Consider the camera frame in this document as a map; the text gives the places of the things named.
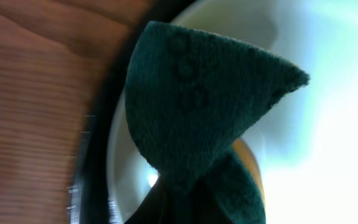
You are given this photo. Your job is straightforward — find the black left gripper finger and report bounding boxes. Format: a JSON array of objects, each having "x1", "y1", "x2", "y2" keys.
[{"x1": 125, "y1": 177, "x2": 167, "y2": 224}]

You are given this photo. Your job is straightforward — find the green yellow sponge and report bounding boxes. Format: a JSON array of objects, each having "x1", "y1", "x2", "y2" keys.
[{"x1": 124, "y1": 21, "x2": 310, "y2": 224}]

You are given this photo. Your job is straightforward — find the round black tray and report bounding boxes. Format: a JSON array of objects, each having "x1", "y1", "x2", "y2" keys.
[{"x1": 67, "y1": 0, "x2": 195, "y2": 224}]

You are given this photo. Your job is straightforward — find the green plate, far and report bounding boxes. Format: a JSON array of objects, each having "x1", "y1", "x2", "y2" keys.
[{"x1": 106, "y1": 0, "x2": 358, "y2": 224}]

